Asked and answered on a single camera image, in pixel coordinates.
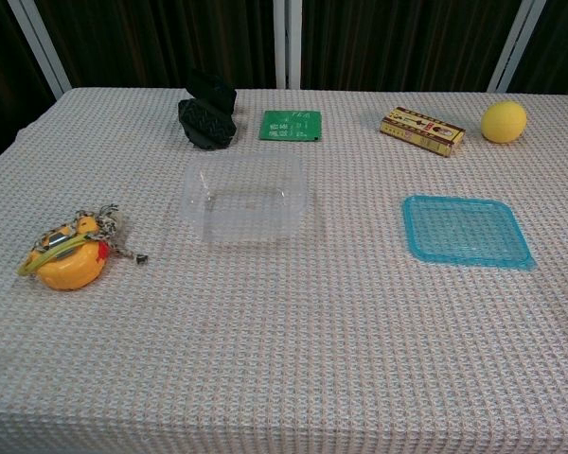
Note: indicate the blue translucent plastic lid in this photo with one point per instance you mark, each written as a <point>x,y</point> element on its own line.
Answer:
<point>468,234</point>

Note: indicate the clear plastic food container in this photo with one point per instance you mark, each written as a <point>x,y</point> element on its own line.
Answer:
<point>246,198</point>

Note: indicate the yellow and red carton box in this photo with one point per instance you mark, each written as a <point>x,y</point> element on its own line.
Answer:
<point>421,131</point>

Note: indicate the green square packet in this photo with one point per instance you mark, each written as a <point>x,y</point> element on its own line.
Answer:
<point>289,125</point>

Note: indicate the pink white waffle tablecloth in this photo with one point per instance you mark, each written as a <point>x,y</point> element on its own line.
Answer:
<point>284,340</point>

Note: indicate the black fabric wrist brace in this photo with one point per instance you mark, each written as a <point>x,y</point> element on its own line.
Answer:
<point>208,120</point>

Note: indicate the dark pleated curtain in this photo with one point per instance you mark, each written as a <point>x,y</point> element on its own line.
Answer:
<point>170,42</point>

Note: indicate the yellow plastic duck toy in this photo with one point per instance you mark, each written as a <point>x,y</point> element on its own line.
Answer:
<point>68,269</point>

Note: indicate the yellow foam ball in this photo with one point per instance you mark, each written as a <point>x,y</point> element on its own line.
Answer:
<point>503,122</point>

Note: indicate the white metal frame post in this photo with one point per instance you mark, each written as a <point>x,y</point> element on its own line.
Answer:
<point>40,45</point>
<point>287,42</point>
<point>516,45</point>

